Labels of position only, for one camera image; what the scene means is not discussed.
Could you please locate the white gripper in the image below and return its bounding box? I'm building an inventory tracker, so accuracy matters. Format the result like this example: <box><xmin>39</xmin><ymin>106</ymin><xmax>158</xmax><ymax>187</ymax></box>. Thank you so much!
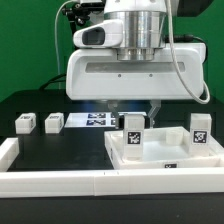
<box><xmin>66</xmin><ymin>43</ymin><xmax>204</xmax><ymax>129</ymax></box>

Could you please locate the white square tabletop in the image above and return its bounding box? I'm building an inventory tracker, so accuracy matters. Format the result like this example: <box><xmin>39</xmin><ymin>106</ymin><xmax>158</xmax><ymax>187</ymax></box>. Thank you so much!
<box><xmin>104</xmin><ymin>127</ymin><xmax>224</xmax><ymax>169</ymax></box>

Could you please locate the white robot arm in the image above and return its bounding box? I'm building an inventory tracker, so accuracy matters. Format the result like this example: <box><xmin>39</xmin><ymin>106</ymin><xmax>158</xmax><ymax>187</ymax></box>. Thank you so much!
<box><xmin>66</xmin><ymin>0</ymin><xmax>214</xmax><ymax>124</ymax></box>

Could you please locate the white fiducial marker sheet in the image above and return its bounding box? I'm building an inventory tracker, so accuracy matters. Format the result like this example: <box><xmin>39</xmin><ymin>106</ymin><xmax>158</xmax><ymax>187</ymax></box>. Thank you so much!
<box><xmin>65</xmin><ymin>112</ymin><xmax>148</xmax><ymax>128</ymax></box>

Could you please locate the white U-shaped obstacle fence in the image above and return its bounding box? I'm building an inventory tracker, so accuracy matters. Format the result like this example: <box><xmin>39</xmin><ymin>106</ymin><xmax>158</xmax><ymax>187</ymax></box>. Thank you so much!
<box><xmin>0</xmin><ymin>138</ymin><xmax>224</xmax><ymax>198</ymax></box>

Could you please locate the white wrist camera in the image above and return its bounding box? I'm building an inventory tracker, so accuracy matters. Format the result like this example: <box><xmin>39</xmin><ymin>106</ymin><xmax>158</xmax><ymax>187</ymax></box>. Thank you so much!
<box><xmin>73</xmin><ymin>19</ymin><xmax>123</xmax><ymax>48</ymax></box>

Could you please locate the black cable bundle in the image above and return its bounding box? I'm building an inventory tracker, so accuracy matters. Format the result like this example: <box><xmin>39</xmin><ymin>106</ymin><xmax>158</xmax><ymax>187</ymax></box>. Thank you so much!
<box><xmin>39</xmin><ymin>6</ymin><xmax>81</xmax><ymax>91</ymax></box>

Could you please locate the grey thin cable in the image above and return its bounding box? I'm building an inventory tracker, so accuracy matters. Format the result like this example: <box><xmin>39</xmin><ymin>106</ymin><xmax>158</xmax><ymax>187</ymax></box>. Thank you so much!
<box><xmin>54</xmin><ymin>0</ymin><xmax>77</xmax><ymax>90</ymax></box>

